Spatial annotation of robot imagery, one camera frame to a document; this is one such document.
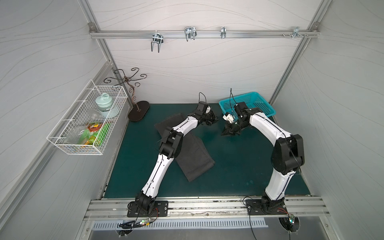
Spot dark grey long pants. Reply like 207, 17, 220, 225
155, 113, 215, 182

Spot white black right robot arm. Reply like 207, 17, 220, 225
222, 102, 305, 213

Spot teal plastic mesh basket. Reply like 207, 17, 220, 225
219, 92, 276, 121

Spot dark oval stand base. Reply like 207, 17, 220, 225
128, 101, 150, 122

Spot small metal hook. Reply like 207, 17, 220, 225
221, 27, 227, 39

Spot curved metal hook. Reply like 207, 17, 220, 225
184, 27, 197, 42

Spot ornate metal hook stand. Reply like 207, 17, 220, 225
104, 67, 148, 104

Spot double metal hook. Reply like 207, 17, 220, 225
151, 33, 164, 53

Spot white vent strip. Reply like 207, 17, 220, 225
91, 218, 269, 231

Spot pale green lidded jar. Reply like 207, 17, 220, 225
95, 93, 119, 119

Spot green snack packet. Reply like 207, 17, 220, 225
78, 123, 110, 147

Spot aluminium top rail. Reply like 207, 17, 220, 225
90, 29, 321, 40

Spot metal bracket hook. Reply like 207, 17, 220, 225
282, 27, 308, 39

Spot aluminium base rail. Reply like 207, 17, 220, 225
84, 196, 331, 221

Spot white wire wall basket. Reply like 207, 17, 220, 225
47, 80, 128, 156

